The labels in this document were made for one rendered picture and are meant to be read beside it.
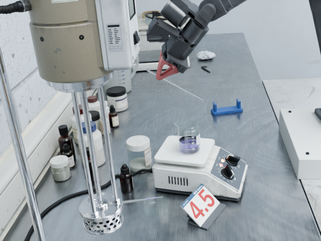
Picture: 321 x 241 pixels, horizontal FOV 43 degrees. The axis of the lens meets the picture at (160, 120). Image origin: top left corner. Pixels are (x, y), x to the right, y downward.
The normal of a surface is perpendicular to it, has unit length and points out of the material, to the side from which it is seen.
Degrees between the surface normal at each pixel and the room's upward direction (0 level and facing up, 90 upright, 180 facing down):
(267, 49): 90
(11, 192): 90
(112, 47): 90
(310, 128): 3
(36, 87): 90
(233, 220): 0
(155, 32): 105
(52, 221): 0
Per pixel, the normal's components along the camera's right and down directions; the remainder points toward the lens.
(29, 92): 0.99, -0.03
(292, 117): -0.06, -0.89
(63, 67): -0.14, 0.43
